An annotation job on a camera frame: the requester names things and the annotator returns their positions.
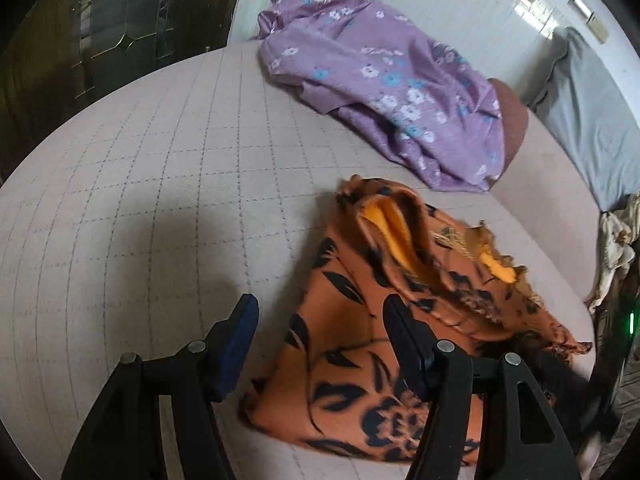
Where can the wooden door with glass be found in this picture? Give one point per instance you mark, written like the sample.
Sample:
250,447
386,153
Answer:
100,35

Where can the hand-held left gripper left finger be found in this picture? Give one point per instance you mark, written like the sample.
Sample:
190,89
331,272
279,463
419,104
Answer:
235,350

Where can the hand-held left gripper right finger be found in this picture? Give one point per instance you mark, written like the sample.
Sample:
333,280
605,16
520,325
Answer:
407,350

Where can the orange black floral shirt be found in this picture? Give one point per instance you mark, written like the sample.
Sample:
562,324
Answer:
350,320

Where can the grey pillow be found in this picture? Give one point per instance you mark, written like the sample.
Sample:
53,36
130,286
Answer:
595,125

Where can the yellow light switch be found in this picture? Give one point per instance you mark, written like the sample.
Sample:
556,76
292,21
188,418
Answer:
598,29
579,5

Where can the cream brown patterned blanket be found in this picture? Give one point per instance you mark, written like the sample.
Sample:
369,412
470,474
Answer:
615,245

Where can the purple floral garment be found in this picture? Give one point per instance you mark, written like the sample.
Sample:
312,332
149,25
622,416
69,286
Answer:
380,75

